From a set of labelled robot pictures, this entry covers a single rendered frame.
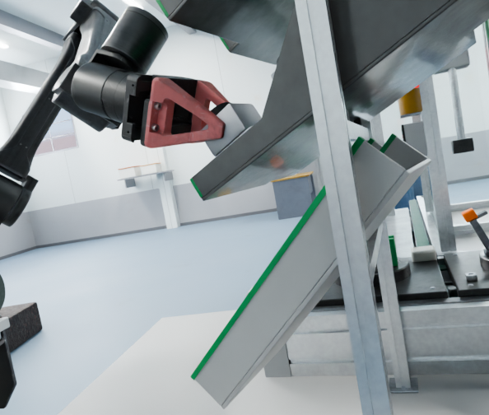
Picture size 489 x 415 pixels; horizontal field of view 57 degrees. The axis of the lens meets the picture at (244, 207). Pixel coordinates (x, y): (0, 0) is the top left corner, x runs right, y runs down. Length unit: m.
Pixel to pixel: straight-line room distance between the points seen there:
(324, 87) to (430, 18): 0.08
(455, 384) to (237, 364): 0.39
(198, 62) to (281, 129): 11.79
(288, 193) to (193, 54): 4.66
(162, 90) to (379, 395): 0.31
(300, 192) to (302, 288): 9.23
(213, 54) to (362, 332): 11.79
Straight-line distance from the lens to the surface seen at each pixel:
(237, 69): 11.84
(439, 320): 0.73
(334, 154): 0.32
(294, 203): 9.64
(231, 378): 0.45
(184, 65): 12.25
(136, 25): 0.56
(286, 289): 0.38
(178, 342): 1.05
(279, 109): 0.37
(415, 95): 1.02
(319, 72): 0.33
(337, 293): 0.81
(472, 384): 0.74
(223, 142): 0.43
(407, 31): 0.35
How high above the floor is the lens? 1.21
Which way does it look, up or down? 5 degrees down
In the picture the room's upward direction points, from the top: 10 degrees counter-clockwise
